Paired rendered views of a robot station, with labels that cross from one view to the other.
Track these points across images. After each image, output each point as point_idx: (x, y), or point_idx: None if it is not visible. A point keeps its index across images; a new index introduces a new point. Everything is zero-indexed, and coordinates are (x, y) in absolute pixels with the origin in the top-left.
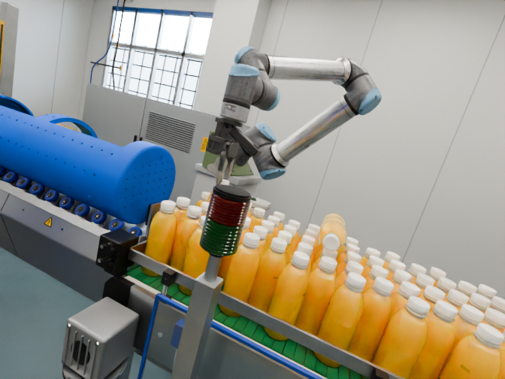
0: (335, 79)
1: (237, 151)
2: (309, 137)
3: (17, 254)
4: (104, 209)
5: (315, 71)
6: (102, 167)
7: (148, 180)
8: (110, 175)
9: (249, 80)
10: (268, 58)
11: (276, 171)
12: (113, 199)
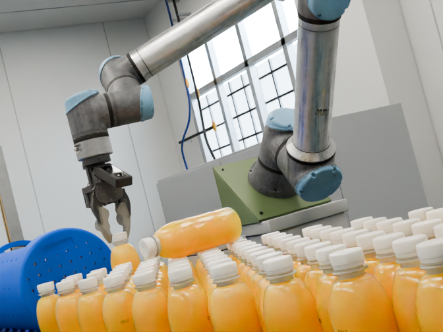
0: (263, 0)
1: (120, 190)
2: (305, 97)
3: None
4: (32, 324)
5: (211, 20)
6: (10, 276)
7: (64, 273)
8: (15, 282)
9: (79, 108)
10: (129, 56)
11: (308, 178)
12: (24, 307)
